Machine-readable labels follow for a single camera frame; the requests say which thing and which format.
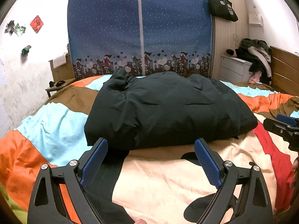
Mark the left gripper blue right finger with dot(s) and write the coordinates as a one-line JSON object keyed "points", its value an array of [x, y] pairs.
{"points": [[211, 163]]}

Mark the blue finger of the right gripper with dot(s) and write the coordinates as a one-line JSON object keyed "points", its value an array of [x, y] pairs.
{"points": [[287, 119]]}

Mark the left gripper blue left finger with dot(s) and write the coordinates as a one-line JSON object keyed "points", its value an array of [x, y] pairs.
{"points": [[90, 162]]}

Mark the black padded winter jacket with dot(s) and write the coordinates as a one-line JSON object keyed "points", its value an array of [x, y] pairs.
{"points": [[165, 109]]}

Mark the pile of clothes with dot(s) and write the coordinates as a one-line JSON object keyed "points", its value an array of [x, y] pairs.
{"points": [[259, 54]]}

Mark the person's right hand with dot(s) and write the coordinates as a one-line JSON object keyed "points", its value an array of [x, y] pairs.
{"points": [[294, 169]]}

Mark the wooden headboard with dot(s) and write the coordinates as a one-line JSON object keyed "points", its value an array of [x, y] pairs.
{"points": [[284, 67]]}

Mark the colourful patchwork bed cover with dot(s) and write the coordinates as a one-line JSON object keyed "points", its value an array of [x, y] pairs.
{"points": [[154, 184]]}

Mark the white drawer cabinet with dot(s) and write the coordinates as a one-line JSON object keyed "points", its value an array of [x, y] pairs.
{"points": [[234, 70]]}

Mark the wooden side table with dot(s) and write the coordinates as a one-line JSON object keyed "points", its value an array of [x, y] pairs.
{"points": [[59, 86]]}

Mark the brown cardboard box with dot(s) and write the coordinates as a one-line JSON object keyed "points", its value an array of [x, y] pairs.
{"points": [[64, 71]]}

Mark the wooden wardrobe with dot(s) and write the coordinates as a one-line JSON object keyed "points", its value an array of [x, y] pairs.
{"points": [[227, 34]]}

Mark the white paper bag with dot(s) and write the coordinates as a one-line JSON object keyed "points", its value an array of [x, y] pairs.
{"points": [[255, 20]]}

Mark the black tote bag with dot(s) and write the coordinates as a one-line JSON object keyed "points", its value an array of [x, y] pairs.
{"points": [[222, 9]]}

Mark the blue fabric wardrobe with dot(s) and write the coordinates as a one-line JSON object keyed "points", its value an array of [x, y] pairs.
{"points": [[141, 36]]}

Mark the green wall hook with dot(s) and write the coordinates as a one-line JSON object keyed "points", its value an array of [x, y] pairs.
{"points": [[25, 50]]}

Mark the red paper wall decoration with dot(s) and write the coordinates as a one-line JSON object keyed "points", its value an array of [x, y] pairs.
{"points": [[36, 24]]}

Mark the green black wall stickers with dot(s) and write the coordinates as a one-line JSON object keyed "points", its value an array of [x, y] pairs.
{"points": [[11, 28]]}

